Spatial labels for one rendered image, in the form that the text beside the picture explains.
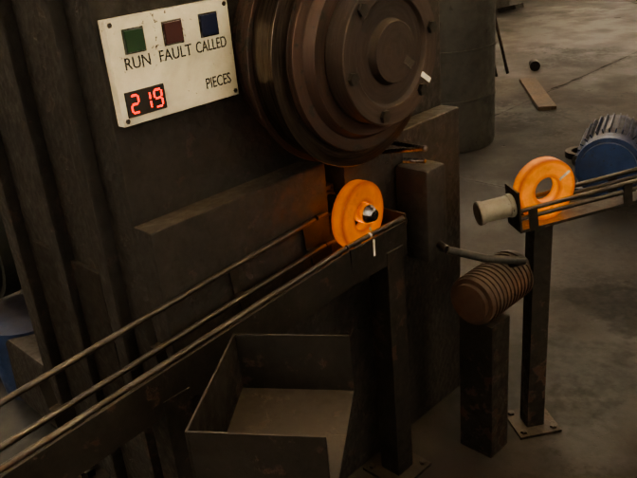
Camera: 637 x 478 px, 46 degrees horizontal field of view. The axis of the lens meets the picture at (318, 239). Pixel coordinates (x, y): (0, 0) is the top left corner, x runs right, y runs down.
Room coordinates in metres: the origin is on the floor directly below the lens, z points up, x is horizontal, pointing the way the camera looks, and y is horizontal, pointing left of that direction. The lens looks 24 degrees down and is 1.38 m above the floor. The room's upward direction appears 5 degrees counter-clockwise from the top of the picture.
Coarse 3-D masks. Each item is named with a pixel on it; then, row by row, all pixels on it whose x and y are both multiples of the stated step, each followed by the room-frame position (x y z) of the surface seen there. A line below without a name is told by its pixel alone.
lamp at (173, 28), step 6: (168, 24) 1.34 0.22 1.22; (174, 24) 1.35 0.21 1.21; (180, 24) 1.36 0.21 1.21; (168, 30) 1.34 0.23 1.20; (174, 30) 1.35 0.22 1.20; (180, 30) 1.36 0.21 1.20; (168, 36) 1.34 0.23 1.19; (174, 36) 1.35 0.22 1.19; (180, 36) 1.36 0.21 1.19; (168, 42) 1.34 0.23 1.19; (174, 42) 1.35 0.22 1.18
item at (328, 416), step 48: (240, 336) 1.11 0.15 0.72; (288, 336) 1.09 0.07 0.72; (336, 336) 1.08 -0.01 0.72; (240, 384) 1.10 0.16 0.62; (288, 384) 1.10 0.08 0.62; (336, 384) 1.08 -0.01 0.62; (192, 432) 0.86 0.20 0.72; (240, 432) 0.85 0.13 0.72; (288, 432) 0.99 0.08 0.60; (336, 432) 0.98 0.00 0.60
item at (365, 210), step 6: (330, 198) 1.56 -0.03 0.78; (330, 204) 1.55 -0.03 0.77; (360, 204) 1.50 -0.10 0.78; (366, 204) 1.50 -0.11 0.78; (330, 210) 1.55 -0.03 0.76; (360, 210) 1.49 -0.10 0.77; (366, 210) 1.48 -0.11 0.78; (372, 210) 1.48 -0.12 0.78; (360, 216) 1.48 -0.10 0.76; (366, 216) 1.48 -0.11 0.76; (372, 216) 1.47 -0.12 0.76; (366, 222) 1.48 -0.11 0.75
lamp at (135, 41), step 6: (126, 30) 1.29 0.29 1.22; (132, 30) 1.29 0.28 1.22; (138, 30) 1.30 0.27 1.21; (126, 36) 1.29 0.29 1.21; (132, 36) 1.29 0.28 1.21; (138, 36) 1.30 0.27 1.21; (126, 42) 1.28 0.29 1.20; (132, 42) 1.29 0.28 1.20; (138, 42) 1.30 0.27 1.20; (144, 42) 1.31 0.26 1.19; (132, 48) 1.29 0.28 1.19; (138, 48) 1.30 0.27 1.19; (144, 48) 1.31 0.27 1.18
